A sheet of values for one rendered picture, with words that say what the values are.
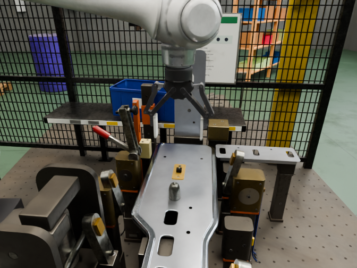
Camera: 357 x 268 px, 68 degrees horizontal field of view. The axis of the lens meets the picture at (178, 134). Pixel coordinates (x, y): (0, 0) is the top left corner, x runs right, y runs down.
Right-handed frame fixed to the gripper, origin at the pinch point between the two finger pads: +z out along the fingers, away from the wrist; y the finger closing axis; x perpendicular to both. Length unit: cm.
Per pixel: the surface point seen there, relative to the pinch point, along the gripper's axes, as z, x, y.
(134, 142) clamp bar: 4.1, 1.1, -14.0
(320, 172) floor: 113, 163, 125
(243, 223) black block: 14.5, -19.5, 18.4
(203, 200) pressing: 13.6, -13.1, 8.3
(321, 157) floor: 113, 193, 137
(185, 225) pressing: 13.6, -22.7, 4.0
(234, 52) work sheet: -16, 54, 19
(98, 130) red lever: -0.4, -0.7, -24.5
